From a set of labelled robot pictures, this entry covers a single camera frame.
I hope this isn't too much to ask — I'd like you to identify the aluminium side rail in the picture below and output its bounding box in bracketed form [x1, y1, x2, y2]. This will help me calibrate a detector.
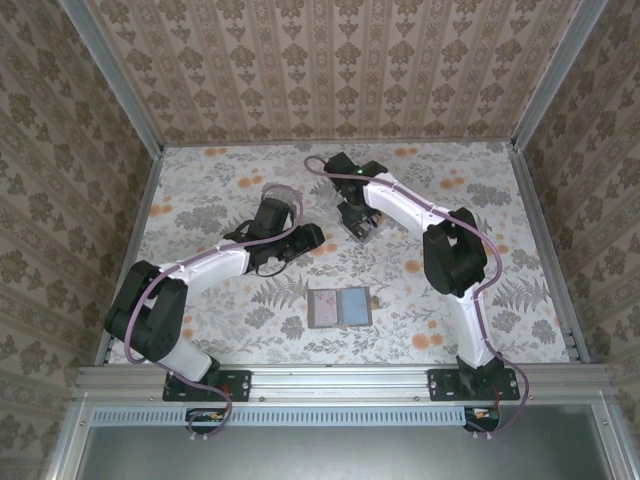
[93, 147, 166, 369]
[507, 142, 592, 365]

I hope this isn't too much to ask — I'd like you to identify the white slotted cable duct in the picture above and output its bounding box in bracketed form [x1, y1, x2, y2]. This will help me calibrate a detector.
[92, 405, 469, 427]

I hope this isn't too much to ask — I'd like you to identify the clear acrylic card stand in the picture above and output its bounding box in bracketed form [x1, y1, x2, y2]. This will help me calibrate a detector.
[312, 178, 387, 245]

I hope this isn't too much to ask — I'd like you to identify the grey metal sheet panel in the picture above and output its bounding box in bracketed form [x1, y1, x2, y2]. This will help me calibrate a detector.
[77, 424, 609, 480]

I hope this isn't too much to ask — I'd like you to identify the aluminium frame post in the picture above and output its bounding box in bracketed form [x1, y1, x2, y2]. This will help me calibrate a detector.
[58, 0, 166, 154]
[509, 0, 612, 151]

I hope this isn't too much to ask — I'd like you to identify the thin black camera cable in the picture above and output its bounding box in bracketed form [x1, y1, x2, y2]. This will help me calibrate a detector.
[252, 257, 294, 277]

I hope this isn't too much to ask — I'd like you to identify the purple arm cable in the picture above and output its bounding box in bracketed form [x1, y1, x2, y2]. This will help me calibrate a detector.
[124, 183, 306, 444]
[303, 154, 531, 441]

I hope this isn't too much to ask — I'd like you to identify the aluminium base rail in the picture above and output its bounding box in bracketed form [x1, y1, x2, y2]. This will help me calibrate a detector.
[74, 363, 614, 401]

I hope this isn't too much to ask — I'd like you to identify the pink card with hearts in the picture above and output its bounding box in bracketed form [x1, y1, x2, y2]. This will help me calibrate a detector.
[312, 290, 341, 325]

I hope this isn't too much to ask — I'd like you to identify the thin aluminium wall rail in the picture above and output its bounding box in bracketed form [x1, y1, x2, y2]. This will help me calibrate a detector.
[162, 141, 514, 150]

